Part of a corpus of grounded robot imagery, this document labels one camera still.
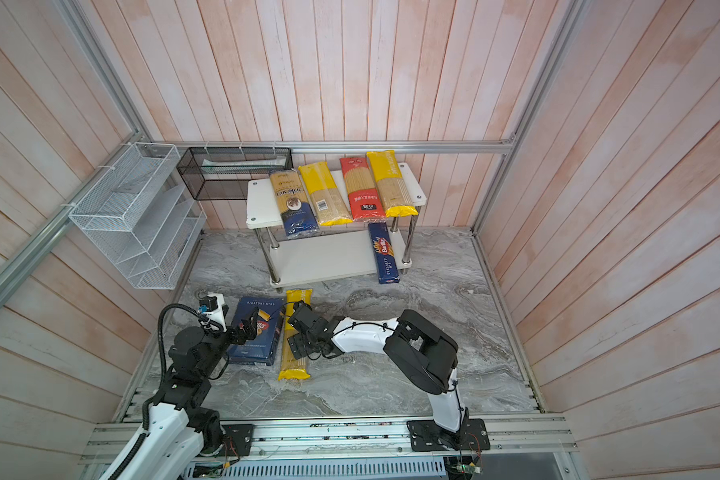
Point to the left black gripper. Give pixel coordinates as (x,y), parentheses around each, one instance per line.
(250,331)

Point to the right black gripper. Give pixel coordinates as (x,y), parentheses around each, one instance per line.
(299,344)

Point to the blue Barilla pasta box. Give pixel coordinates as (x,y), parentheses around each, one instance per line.
(268,316)

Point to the yellow Pastatime spaghetti bag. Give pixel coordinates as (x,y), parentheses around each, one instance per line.
(290,367)

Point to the blue Barilla spaghetti box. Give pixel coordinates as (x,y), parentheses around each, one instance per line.
(383,252)

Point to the dark blue spaghetti bag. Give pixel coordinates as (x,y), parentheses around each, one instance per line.
(293,204)

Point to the yellow spaghetti bag with barcode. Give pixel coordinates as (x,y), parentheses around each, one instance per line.
(329,206)

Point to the red spaghetti bag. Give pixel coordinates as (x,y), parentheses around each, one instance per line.
(362,194)

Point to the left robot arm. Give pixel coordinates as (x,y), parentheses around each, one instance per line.
(174,396)

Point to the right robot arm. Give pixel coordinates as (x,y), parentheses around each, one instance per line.
(425,355)

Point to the black mesh basket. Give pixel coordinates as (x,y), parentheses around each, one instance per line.
(223,173)

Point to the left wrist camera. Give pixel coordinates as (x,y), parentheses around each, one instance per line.
(212,312)

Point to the white wire mesh rack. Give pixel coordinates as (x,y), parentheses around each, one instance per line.
(146,227)

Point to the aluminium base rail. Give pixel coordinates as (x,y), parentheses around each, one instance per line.
(498,446)

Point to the aluminium frame left bar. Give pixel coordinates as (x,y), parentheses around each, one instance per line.
(17,269)

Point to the aluminium frame bar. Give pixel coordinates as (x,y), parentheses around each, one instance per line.
(17,269)
(338,147)

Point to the aluminium frame back bar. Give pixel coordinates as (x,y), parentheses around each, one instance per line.
(338,147)

